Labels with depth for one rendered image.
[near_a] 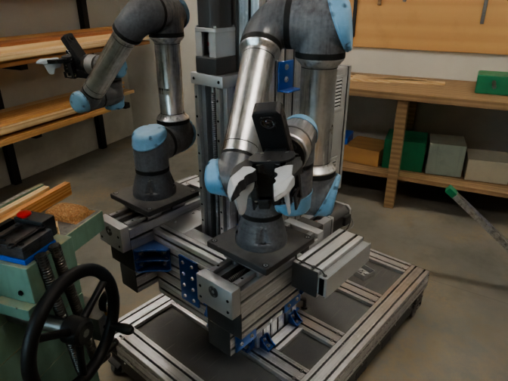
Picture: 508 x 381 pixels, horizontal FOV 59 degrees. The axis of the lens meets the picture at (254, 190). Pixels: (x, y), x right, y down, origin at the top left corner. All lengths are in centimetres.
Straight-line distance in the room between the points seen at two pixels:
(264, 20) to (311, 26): 10
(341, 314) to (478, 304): 87
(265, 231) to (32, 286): 57
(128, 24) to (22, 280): 80
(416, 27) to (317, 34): 271
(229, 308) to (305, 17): 73
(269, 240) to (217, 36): 58
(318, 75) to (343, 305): 124
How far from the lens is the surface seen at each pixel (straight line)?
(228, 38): 133
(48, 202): 141
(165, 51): 156
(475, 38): 369
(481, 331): 246
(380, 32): 376
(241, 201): 64
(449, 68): 374
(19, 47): 356
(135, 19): 146
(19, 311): 108
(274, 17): 105
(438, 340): 232
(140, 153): 152
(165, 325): 196
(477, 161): 342
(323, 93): 107
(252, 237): 122
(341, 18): 103
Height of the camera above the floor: 148
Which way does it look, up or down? 25 degrees down
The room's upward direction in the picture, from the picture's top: straight up
